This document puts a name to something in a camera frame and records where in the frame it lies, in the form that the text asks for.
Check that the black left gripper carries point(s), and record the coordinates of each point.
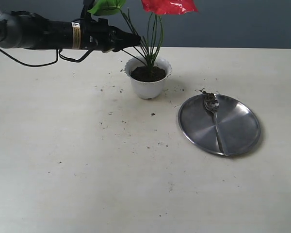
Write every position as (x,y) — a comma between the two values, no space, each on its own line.
(100,36)

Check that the red artificial anthurium flower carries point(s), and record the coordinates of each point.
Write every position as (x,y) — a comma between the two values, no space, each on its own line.
(150,43)

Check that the stainless steel spork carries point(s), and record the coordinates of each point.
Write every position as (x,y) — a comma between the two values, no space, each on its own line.
(213,108)

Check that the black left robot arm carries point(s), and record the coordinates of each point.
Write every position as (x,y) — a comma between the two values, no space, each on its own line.
(27,30)

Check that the dark soil in pot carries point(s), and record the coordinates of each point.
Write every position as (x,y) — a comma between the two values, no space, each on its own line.
(144,74)

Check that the white plastic flower pot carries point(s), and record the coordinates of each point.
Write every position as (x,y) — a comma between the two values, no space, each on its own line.
(147,90)

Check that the clump of soil on spork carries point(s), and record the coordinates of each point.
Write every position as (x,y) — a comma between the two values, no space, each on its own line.
(209,97)

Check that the round stainless steel plate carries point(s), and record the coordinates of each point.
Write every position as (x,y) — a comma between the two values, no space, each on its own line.
(238,125)

